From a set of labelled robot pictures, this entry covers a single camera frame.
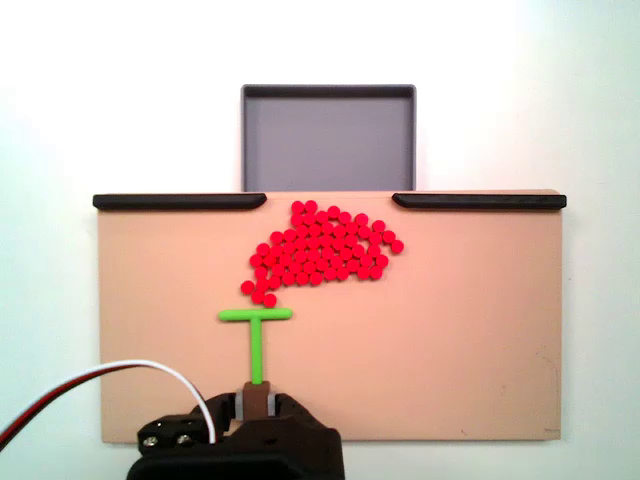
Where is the green T-shaped pusher tool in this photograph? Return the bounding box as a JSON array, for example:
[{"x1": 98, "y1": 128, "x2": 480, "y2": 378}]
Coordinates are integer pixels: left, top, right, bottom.
[{"x1": 218, "y1": 307, "x2": 294, "y2": 423}]

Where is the beige flat board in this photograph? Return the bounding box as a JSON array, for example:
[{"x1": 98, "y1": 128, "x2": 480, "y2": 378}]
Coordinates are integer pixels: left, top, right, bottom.
[{"x1": 93, "y1": 188, "x2": 566, "y2": 445}]

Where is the grey shallow tray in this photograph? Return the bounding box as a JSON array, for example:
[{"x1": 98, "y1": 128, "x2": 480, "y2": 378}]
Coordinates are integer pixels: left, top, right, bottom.
[{"x1": 240, "y1": 83, "x2": 418, "y2": 193}]

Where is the red black white servo cable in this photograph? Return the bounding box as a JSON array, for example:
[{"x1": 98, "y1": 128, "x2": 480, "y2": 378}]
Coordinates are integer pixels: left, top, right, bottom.
[{"x1": 0, "y1": 358, "x2": 219, "y2": 445}]

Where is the black board edge rail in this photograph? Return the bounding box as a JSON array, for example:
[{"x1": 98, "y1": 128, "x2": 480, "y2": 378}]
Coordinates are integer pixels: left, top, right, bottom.
[
  {"x1": 391, "y1": 192, "x2": 568, "y2": 211},
  {"x1": 92, "y1": 193, "x2": 268, "y2": 211}
]

